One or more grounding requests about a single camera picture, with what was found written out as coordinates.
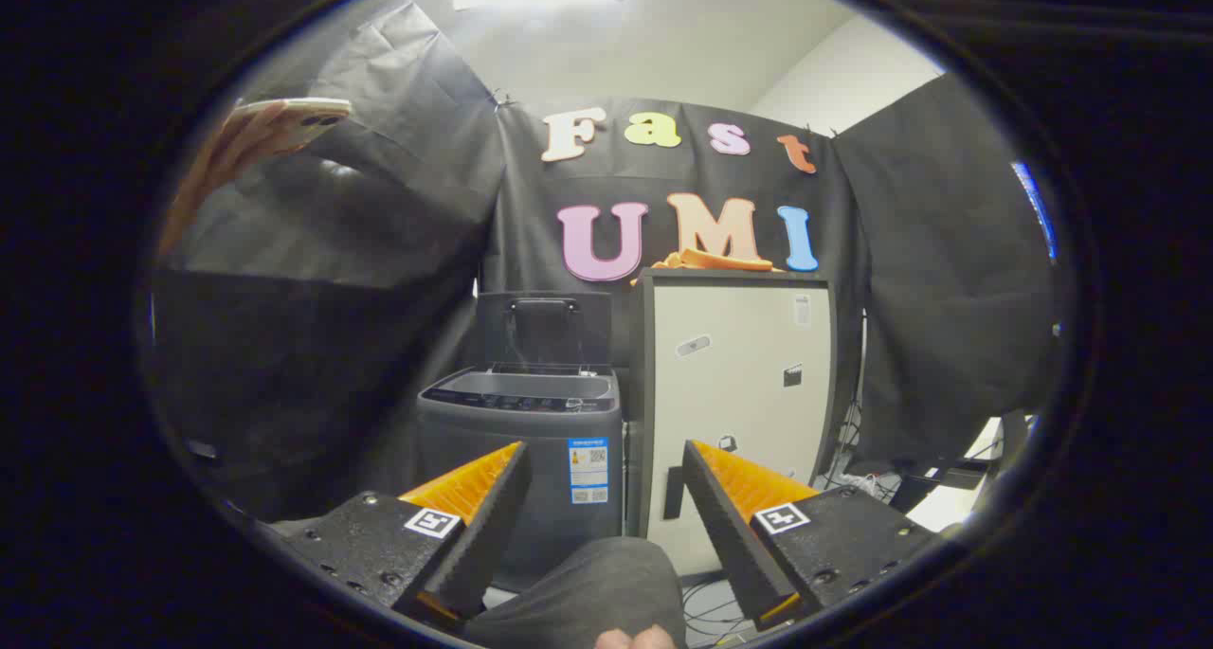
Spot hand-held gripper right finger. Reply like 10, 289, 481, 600
680, 439, 939, 631

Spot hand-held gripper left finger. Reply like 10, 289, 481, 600
275, 441, 534, 631

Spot grey washing machine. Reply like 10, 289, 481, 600
417, 291, 626, 593

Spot orange garment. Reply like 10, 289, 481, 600
630, 246, 786, 285

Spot pink smartphone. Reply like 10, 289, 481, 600
232, 97, 353, 157

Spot person's grey trouser leg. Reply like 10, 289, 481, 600
464, 535, 688, 649

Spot white cabinet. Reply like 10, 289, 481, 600
630, 268, 840, 579

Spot black backdrop cloth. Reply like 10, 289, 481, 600
142, 0, 1062, 527

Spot thin white cable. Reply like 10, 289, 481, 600
857, 308, 871, 442

